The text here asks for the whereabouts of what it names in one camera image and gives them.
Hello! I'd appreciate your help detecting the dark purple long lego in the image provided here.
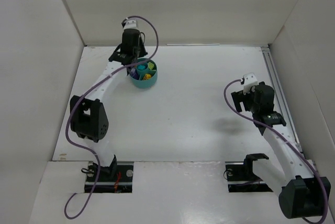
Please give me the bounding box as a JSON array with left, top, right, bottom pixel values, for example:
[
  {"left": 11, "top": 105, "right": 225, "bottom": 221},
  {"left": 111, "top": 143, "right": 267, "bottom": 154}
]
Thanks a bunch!
[{"left": 129, "top": 69, "right": 139, "bottom": 80}]

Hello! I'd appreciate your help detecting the light green square lego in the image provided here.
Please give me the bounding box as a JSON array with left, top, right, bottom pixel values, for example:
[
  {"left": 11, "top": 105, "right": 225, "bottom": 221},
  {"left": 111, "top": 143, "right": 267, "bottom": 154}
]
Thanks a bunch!
[{"left": 148, "top": 62, "right": 155, "bottom": 70}]

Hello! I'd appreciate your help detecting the yellow lego brick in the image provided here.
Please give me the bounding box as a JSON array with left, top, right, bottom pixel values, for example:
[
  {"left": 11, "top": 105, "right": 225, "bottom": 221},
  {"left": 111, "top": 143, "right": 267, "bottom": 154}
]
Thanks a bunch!
[{"left": 142, "top": 74, "right": 152, "bottom": 81}]

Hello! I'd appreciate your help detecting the teal lego brick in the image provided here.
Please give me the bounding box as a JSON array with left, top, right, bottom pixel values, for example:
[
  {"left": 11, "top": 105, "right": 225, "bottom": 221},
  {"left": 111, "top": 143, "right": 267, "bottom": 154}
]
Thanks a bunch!
[{"left": 137, "top": 64, "right": 147, "bottom": 71}]

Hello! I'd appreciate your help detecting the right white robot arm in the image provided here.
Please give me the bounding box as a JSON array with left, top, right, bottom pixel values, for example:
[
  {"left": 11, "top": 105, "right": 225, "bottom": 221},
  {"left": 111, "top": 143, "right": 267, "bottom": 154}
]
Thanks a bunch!
[{"left": 228, "top": 79, "right": 331, "bottom": 223}]

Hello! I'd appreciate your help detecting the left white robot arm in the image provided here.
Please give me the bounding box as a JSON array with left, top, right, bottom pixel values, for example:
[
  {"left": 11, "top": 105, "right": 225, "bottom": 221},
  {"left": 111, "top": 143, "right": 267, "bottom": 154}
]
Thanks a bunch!
[{"left": 65, "top": 27, "right": 147, "bottom": 167}]

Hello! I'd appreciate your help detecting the teal round divided container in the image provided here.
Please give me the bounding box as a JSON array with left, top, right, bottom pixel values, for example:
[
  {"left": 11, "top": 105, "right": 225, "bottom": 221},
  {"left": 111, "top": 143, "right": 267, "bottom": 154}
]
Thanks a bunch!
[{"left": 129, "top": 60, "right": 158, "bottom": 89}]

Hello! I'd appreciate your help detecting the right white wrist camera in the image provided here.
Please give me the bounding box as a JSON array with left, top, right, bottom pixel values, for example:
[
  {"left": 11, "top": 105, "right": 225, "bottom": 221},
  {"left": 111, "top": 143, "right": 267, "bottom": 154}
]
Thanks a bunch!
[{"left": 241, "top": 73, "right": 259, "bottom": 95}]

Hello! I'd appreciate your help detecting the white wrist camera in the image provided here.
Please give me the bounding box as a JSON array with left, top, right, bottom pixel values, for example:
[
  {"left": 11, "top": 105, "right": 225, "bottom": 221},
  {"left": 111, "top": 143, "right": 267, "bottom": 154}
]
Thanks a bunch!
[
  {"left": 241, "top": 73, "right": 259, "bottom": 95},
  {"left": 121, "top": 17, "right": 139, "bottom": 30}
]

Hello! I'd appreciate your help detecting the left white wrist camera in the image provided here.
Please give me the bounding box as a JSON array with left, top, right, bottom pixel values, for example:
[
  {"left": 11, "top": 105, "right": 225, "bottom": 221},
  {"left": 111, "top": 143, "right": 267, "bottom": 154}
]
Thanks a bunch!
[{"left": 121, "top": 17, "right": 139, "bottom": 30}]

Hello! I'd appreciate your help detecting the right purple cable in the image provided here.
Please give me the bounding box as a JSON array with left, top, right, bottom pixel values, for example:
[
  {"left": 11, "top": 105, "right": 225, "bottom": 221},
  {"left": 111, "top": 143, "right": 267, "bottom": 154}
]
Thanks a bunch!
[{"left": 224, "top": 79, "right": 329, "bottom": 224}]

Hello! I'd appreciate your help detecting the purple cable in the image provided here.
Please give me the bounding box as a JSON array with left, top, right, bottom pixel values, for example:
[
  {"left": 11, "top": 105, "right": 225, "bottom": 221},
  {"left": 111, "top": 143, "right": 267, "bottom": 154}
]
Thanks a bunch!
[
  {"left": 64, "top": 16, "right": 160, "bottom": 220},
  {"left": 224, "top": 79, "right": 329, "bottom": 224}
]

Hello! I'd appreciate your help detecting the aluminium rail right edge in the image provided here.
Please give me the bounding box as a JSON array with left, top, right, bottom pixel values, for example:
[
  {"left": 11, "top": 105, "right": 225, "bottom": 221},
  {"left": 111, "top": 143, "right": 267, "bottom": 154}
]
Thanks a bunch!
[{"left": 261, "top": 47, "right": 303, "bottom": 154}]

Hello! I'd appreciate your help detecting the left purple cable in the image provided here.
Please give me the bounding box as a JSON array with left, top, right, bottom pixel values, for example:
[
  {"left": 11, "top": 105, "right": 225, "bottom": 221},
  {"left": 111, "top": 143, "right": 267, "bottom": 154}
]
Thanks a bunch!
[{"left": 64, "top": 16, "right": 160, "bottom": 220}]

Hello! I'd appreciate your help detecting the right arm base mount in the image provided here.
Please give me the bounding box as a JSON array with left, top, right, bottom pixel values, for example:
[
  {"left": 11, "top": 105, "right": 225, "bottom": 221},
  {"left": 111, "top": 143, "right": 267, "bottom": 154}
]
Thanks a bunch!
[{"left": 224, "top": 153, "right": 273, "bottom": 193}]

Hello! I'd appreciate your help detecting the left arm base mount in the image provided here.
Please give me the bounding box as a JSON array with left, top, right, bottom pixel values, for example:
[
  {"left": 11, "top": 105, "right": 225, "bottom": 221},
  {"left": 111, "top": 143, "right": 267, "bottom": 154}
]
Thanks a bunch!
[{"left": 81, "top": 157, "right": 134, "bottom": 194}]

